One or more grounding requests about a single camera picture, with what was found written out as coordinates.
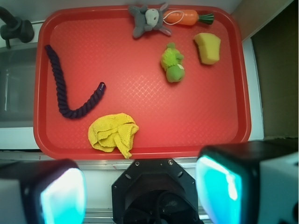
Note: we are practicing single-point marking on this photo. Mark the yellow crumpled cloth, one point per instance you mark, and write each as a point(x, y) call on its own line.
point(113, 131)

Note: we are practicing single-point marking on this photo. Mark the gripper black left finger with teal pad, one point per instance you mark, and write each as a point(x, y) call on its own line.
point(42, 192)

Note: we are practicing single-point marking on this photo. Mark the grey plush animal toy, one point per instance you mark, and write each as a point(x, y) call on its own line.
point(148, 19)

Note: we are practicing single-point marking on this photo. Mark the yellow sponge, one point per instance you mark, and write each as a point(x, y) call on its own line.
point(209, 47)

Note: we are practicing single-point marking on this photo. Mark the metal sink basin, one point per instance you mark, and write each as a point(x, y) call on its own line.
point(17, 85)

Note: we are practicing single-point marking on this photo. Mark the green plush toy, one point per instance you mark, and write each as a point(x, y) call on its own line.
point(172, 63)

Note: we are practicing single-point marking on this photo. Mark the orange toy carrot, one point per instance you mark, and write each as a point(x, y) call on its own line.
point(187, 17)

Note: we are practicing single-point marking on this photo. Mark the red plastic tray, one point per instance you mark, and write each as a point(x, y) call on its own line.
point(95, 44)

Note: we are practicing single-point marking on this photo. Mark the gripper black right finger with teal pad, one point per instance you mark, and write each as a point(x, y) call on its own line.
point(256, 182)

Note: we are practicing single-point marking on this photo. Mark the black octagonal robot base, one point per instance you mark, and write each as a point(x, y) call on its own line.
point(155, 191)

